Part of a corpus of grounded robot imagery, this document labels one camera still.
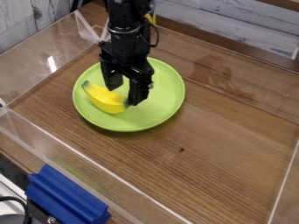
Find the yellow toy banana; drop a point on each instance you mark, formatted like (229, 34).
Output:
(105, 100)

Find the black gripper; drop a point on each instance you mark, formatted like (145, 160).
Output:
(123, 59)

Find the clear acrylic enclosure wall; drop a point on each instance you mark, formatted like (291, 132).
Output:
(217, 165)

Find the green round plate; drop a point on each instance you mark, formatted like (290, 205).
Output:
(151, 113)

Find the blue plastic clamp block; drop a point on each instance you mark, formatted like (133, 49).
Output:
(71, 204)

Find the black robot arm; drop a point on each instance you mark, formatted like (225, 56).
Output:
(127, 15)

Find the yellow labelled tin can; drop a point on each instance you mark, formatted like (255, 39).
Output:
(151, 16)

